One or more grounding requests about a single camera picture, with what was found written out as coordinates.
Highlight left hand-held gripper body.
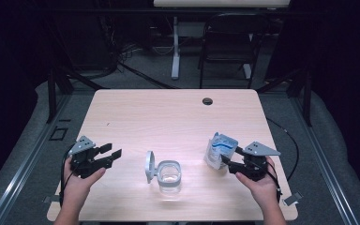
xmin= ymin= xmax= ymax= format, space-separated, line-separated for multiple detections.
xmin=67 ymin=135 xmax=113 ymax=180

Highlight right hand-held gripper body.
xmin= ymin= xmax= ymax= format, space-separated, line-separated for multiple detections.
xmin=229 ymin=141 xmax=281 ymax=183

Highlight white and blue refill pouch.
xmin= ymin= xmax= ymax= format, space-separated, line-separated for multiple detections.
xmin=203 ymin=131 xmax=239 ymax=171

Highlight clear pitcher with grey lid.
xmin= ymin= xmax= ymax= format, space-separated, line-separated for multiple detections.
xmin=144 ymin=150 xmax=183 ymax=195

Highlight person's right hand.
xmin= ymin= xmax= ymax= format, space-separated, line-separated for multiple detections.
xmin=234 ymin=156 xmax=283 ymax=210

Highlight person's left hand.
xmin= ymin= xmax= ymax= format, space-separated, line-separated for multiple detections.
xmin=62 ymin=156 xmax=107 ymax=202

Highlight black floor socket plate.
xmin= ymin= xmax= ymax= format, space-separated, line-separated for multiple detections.
xmin=49 ymin=118 xmax=71 ymax=142

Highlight black metal stand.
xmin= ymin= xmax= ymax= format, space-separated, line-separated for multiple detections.
xmin=256 ymin=65 xmax=314 ymax=128
xmin=45 ymin=62 xmax=107 ymax=125

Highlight black folding chair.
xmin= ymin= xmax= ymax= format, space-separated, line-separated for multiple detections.
xmin=198 ymin=12 xmax=271 ymax=90

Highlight white background desk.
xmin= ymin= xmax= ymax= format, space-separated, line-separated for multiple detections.
xmin=153 ymin=0 xmax=292 ymax=81

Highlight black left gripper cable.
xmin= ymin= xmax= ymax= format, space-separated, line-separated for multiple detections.
xmin=59 ymin=143 xmax=77 ymax=207

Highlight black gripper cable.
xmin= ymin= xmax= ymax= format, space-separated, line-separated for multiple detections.
xmin=265 ymin=116 xmax=300 ymax=183
xmin=59 ymin=143 xmax=77 ymax=207

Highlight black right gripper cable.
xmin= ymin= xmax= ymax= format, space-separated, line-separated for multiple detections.
xmin=265 ymin=116 xmax=300 ymax=183

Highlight grey table edge bracket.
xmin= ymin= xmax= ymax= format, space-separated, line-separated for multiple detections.
xmin=282 ymin=190 xmax=304 ymax=207
xmin=42 ymin=195 xmax=61 ymax=204

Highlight aluminium floor rail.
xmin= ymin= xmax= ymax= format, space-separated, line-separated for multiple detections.
xmin=290 ymin=93 xmax=360 ymax=225
xmin=0 ymin=93 xmax=73 ymax=225

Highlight black floor cables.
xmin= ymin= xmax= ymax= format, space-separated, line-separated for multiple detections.
xmin=116 ymin=40 xmax=177 ymax=91

